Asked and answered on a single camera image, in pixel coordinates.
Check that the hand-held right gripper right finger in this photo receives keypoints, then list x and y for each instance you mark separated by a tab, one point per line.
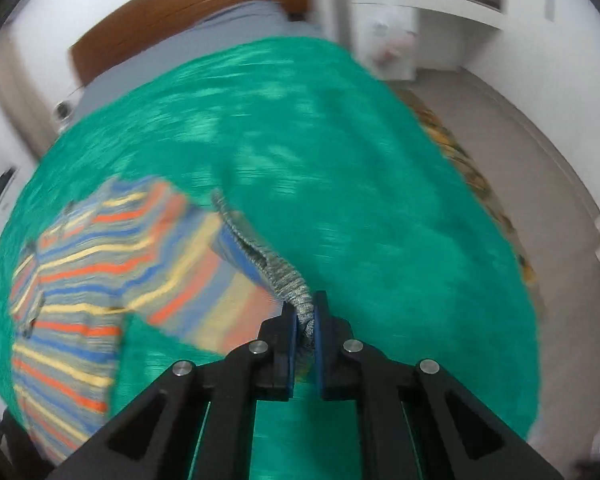
320	355

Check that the striped knit sweater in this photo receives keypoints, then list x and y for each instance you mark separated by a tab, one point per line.
80	270

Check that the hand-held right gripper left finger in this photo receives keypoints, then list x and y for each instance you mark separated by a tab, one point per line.
290	355

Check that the grey checked bed sheet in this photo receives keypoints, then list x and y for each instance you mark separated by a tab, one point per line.
240	22

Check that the green patterned blanket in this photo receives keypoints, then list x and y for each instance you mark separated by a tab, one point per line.
355	185

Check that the wooden headboard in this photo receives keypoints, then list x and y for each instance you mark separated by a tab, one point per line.
180	10

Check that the patterned floor rug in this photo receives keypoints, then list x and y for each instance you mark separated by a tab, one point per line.
460	155

